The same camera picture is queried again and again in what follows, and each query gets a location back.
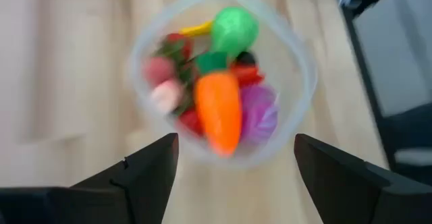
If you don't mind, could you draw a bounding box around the pale pink toy piece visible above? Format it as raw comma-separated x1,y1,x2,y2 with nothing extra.
150,79,185,113

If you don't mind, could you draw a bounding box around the red toy strawberry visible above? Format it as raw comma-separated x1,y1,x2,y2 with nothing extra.
158,33,193,63

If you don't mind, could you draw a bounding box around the small red green toy fruit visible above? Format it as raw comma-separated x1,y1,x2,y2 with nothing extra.
177,108,205,137

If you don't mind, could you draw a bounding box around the orange toy carrot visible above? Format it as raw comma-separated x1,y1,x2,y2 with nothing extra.
194,51,243,157

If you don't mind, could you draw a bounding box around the clear plastic tupperware bowl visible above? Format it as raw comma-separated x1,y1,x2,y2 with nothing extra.
130,0,318,167

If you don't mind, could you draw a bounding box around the yellow toy pepper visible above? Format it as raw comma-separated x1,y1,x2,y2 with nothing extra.
178,20,213,38

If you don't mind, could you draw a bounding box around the black metal table frame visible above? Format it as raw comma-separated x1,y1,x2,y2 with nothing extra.
332,0,432,184

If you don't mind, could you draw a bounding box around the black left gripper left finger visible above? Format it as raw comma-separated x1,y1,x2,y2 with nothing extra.
0,132,180,224

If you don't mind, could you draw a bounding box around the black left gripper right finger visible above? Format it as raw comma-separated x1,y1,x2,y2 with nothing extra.
294,132,432,224

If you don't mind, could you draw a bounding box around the pink-red toy fruit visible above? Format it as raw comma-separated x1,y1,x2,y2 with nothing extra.
142,57,176,86

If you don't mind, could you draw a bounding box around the purple toy cabbage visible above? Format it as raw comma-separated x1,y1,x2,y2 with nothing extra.
240,84,279,146

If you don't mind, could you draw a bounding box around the red toy chili pepper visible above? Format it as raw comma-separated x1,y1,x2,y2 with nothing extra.
231,63,266,88

